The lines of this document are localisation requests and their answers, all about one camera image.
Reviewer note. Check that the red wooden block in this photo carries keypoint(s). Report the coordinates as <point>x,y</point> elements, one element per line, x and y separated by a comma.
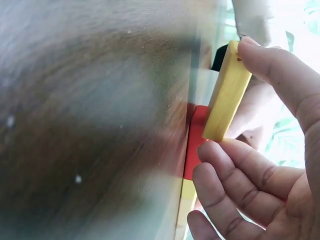
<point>196,142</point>

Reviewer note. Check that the person's right hand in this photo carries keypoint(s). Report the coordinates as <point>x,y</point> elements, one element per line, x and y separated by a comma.
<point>295,180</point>

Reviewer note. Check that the yellow wooden block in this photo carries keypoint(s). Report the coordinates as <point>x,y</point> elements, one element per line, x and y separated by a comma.
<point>227,95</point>
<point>188,188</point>

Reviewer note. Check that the black wrist band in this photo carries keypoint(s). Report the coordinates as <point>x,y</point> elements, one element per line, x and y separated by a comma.
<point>220,58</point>

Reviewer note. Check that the natural wooden block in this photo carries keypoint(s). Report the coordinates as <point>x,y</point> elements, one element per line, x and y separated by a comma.
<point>184,220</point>

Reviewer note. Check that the person's left hand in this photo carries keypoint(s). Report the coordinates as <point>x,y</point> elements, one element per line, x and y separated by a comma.
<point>252,112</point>

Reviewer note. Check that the person's right thumb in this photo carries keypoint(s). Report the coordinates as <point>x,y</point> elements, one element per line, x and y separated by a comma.
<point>270,72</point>

